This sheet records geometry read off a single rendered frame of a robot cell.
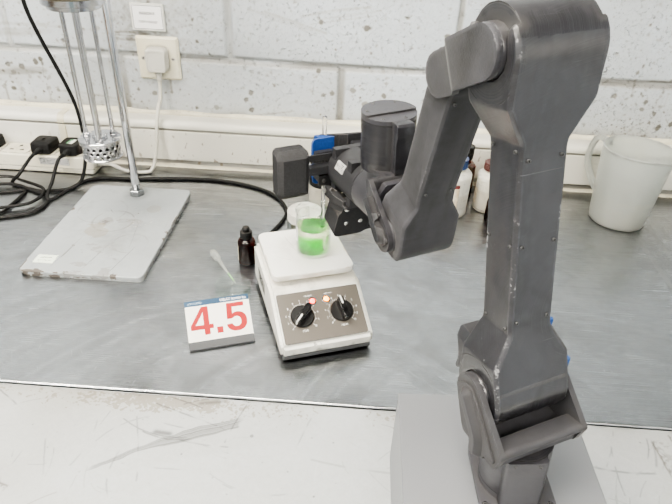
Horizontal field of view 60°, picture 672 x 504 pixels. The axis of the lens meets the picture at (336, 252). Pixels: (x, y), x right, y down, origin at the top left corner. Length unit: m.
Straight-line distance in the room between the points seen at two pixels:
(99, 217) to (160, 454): 0.55
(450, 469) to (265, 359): 0.33
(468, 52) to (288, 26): 0.85
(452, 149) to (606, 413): 0.45
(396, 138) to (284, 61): 0.69
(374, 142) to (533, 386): 0.28
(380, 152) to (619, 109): 0.83
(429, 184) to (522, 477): 0.26
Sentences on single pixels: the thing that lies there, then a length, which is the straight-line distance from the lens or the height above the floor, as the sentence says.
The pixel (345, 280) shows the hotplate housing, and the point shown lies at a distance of 0.84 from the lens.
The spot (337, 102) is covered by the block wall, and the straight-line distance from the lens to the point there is 1.26.
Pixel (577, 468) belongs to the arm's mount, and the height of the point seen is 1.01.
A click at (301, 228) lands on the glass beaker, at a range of 0.82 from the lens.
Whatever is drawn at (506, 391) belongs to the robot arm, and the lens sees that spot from 0.48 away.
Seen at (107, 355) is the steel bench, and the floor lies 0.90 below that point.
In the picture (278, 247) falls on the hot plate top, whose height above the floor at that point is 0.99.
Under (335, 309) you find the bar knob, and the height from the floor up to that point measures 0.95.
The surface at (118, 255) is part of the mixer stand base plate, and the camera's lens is 1.03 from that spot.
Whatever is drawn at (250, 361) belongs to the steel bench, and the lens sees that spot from 0.81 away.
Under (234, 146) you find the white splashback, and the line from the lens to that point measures 1.27.
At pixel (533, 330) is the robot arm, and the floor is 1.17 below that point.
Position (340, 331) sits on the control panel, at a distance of 0.80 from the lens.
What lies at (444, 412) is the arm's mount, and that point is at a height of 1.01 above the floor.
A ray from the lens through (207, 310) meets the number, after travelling 0.85.
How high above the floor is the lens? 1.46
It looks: 34 degrees down
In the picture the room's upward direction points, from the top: 3 degrees clockwise
